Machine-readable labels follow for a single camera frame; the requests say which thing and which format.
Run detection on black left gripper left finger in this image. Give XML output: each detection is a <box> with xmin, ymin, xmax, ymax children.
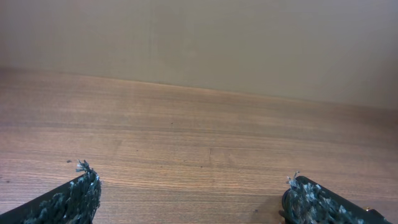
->
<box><xmin>1</xmin><ymin>161</ymin><xmax>101</xmax><ymax>224</ymax></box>

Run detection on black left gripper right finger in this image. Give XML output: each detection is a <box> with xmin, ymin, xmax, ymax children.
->
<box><xmin>281</xmin><ymin>172</ymin><xmax>391</xmax><ymax>224</ymax></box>

